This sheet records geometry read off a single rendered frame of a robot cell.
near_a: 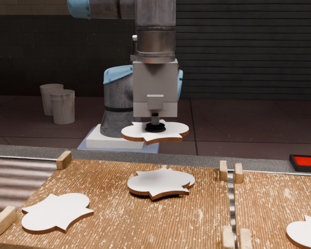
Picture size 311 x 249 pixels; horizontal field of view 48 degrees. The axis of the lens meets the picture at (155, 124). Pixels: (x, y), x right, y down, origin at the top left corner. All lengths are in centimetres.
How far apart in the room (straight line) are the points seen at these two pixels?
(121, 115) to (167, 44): 57
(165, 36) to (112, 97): 56
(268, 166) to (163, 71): 45
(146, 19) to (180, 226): 37
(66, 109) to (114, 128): 316
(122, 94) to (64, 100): 313
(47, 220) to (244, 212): 37
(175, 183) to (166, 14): 34
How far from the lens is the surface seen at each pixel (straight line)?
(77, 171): 87
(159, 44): 64
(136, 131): 69
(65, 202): 72
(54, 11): 567
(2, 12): 598
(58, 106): 430
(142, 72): 65
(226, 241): 58
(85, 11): 76
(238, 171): 81
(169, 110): 66
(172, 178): 77
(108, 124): 120
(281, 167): 97
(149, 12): 63
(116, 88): 115
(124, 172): 85
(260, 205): 74
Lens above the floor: 130
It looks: 18 degrees down
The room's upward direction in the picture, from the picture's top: straight up
